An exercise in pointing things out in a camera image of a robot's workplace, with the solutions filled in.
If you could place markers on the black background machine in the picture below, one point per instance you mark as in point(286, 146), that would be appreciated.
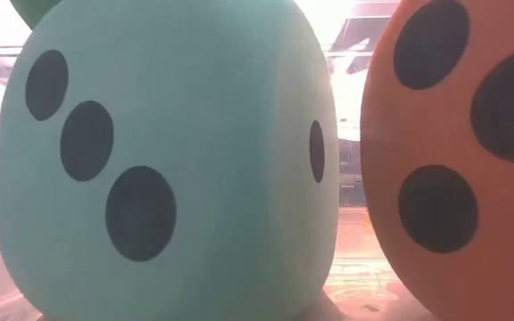
point(350, 178)

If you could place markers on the large green foam die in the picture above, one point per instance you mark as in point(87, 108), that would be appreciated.
point(34, 11)

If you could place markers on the large orange foam die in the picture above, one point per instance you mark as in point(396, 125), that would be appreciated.
point(386, 134)

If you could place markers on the clear plastic container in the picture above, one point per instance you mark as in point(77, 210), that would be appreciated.
point(359, 285)

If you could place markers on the large teal foam die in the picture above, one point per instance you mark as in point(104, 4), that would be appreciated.
point(217, 134)

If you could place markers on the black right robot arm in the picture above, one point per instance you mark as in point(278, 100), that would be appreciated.
point(350, 33)

